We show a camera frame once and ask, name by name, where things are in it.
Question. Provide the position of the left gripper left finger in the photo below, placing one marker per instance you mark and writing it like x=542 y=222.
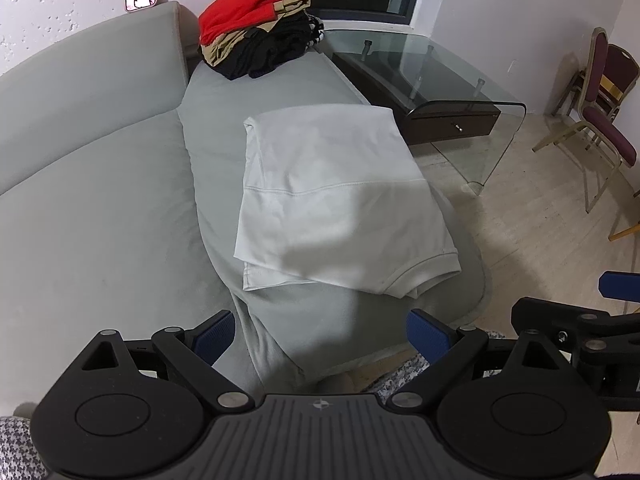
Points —
x=190 y=355

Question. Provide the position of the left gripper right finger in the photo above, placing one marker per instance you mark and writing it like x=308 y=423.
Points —
x=450 y=355

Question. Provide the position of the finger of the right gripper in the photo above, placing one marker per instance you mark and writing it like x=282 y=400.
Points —
x=623 y=286

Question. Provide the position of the white hooded sweatshirt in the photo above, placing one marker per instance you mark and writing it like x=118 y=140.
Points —
x=332 y=195

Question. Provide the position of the houndstooth trousers leg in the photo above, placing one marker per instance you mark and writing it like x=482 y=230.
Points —
x=400 y=384

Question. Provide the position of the maroon chair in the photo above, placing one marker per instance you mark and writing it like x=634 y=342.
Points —
x=620 y=75
x=612 y=145

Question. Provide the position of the glass side table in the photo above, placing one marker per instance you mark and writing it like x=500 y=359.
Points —
x=436 y=97

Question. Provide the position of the black folded garment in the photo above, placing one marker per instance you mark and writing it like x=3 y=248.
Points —
x=259 y=52

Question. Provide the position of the red folded garment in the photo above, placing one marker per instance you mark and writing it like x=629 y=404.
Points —
x=223 y=16

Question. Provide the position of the beige folded garment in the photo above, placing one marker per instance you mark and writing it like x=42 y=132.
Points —
x=222 y=46

